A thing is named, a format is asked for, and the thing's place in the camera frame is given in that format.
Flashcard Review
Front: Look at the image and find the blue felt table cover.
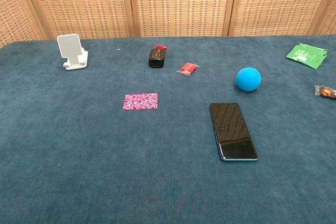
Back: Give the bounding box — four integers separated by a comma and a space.
0, 34, 336, 224

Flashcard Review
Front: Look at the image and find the black smartphone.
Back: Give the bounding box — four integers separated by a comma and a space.
209, 102, 259, 163

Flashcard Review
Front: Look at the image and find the wicker folding screen panel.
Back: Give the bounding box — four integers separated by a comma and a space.
128, 0, 239, 38
19, 0, 136, 40
228, 0, 335, 37
0, 0, 47, 49
306, 0, 336, 36

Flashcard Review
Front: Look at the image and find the green foil packet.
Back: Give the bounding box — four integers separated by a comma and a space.
285, 43, 329, 70

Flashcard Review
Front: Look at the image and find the dark wrapped snack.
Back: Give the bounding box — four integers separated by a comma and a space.
314, 84, 336, 98

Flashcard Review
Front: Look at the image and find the pink patterned card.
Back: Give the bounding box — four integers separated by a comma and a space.
122, 92, 159, 111

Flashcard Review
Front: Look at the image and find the blue ball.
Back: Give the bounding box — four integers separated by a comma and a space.
236, 67, 262, 92

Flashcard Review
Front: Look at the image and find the white phone stand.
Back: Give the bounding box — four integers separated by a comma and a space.
57, 33, 89, 71

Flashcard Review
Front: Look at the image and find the red wrapped candy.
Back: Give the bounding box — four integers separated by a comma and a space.
176, 62, 201, 76

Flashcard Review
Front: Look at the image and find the black bottle with red cap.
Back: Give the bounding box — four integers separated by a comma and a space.
148, 45, 168, 68

